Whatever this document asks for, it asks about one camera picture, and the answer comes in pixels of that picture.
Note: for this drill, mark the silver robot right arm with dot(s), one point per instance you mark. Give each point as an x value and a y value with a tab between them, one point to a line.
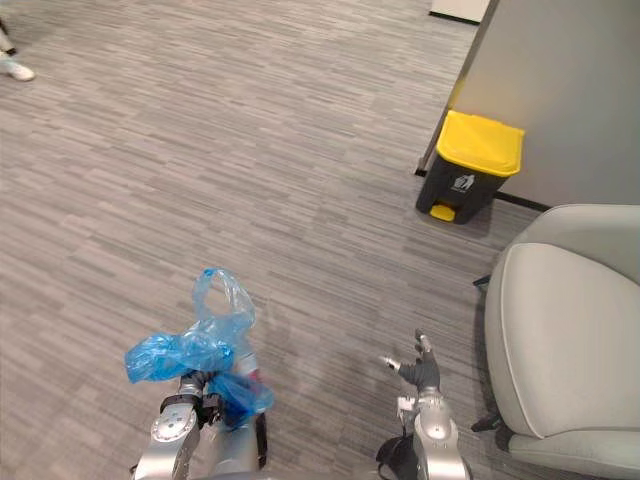
436	435

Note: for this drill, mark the person's foot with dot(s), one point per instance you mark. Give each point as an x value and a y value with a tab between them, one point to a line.
20	71

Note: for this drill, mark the light grey armchair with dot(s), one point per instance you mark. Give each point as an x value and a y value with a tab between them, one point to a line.
565	325

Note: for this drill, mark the clear plastic bottle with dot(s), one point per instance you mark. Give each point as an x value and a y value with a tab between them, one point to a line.
247	364

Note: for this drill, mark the white cabinet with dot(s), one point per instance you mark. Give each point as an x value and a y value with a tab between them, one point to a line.
457	7

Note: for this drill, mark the blue plastic rubbish bag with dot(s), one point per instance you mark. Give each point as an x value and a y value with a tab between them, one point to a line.
175	350

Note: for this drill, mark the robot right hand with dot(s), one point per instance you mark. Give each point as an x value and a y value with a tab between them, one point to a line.
423	371

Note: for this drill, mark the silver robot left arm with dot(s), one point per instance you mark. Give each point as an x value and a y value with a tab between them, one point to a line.
172	440

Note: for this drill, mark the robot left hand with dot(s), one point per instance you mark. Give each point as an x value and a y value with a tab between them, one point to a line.
196	381

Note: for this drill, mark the black yellow-lidded pedal trash can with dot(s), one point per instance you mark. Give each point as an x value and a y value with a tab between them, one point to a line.
465	175

